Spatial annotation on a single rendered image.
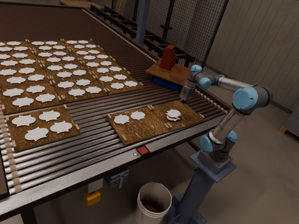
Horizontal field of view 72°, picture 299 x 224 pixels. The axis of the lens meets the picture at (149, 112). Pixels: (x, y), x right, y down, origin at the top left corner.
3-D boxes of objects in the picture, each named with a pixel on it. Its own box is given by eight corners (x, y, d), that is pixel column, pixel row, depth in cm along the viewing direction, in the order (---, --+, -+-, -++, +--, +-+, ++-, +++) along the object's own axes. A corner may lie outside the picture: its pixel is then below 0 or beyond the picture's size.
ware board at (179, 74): (196, 72, 257) (197, 70, 256) (187, 87, 217) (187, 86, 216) (160, 59, 267) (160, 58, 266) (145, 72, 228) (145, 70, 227)
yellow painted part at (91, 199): (100, 201, 142) (102, 180, 128) (87, 207, 137) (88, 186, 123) (95, 191, 146) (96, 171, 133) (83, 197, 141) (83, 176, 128)
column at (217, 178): (207, 222, 209) (247, 168, 159) (182, 246, 187) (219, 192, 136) (181, 193, 230) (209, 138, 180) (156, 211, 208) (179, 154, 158)
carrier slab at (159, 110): (204, 121, 190) (204, 120, 189) (170, 132, 169) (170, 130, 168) (180, 101, 212) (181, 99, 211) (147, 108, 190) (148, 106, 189)
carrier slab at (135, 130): (169, 132, 168) (169, 130, 167) (124, 145, 147) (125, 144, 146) (147, 108, 190) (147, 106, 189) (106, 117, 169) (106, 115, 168)
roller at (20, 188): (228, 115, 216) (229, 111, 214) (11, 199, 107) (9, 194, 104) (224, 112, 219) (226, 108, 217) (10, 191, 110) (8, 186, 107)
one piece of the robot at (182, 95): (189, 77, 158) (183, 94, 168) (181, 79, 152) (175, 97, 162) (199, 83, 153) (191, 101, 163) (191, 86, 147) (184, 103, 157)
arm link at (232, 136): (234, 150, 146) (243, 137, 138) (220, 154, 140) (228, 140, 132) (224, 138, 154) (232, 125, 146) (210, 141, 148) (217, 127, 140)
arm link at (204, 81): (217, 79, 138) (208, 71, 145) (204, 80, 133) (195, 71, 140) (213, 89, 142) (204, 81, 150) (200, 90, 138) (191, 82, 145)
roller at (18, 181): (224, 112, 219) (226, 108, 217) (10, 191, 110) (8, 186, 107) (220, 110, 222) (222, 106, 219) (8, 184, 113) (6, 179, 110)
